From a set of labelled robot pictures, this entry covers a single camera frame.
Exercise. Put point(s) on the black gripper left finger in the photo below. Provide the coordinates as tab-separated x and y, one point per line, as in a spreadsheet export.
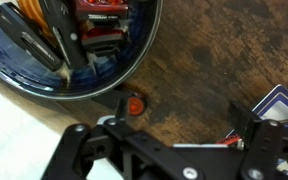
122	111

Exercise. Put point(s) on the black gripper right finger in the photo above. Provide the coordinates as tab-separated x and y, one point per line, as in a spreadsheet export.
245	116

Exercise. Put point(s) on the black remote with red button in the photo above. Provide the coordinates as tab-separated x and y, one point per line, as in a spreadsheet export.
136	106

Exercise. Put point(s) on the blue and white card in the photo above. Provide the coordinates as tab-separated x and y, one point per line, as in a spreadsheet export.
280	103

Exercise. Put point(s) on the blue bowl with silver rim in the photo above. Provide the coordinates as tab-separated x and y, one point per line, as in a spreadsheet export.
117	71

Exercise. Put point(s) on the red and black clip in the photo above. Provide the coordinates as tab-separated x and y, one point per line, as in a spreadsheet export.
104	38

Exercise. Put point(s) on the red box with white print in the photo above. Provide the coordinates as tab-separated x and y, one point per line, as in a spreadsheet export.
100	10

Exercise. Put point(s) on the white cloth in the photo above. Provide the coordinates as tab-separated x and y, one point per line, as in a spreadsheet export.
14	140

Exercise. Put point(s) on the black device with silver strip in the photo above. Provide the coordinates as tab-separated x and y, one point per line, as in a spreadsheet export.
20	33

